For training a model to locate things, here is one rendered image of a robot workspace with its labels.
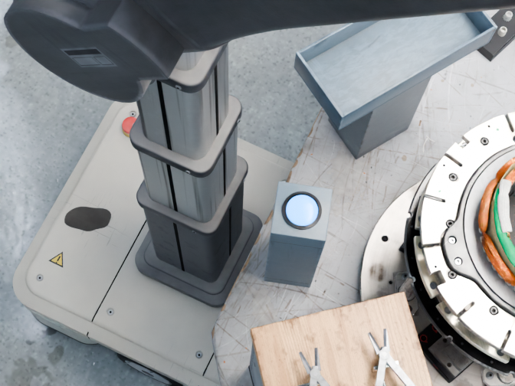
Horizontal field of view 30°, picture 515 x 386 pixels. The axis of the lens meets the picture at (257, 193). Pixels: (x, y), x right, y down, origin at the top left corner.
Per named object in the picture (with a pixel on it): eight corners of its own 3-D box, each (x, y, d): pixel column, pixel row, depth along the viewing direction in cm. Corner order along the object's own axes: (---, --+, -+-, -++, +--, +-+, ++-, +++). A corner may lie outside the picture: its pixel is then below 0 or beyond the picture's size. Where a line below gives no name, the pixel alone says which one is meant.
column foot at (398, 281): (413, 271, 143) (414, 269, 142) (418, 315, 141) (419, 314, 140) (393, 273, 143) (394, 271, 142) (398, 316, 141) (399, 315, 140)
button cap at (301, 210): (319, 199, 122) (319, 196, 121) (315, 229, 121) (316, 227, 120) (288, 194, 122) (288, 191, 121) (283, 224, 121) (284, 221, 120)
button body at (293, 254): (316, 243, 146) (332, 188, 122) (309, 288, 144) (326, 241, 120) (270, 237, 146) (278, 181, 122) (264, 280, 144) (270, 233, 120)
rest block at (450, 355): (448, 330, 139) (451, 328, 136) (473, 359, 137) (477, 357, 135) (427, 349, 138) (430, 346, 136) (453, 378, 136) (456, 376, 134)
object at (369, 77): (411, 61, 156) (449, -35, 129) (451, 113, 154) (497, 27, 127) (283, 135, 152) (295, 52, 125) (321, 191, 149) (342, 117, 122)
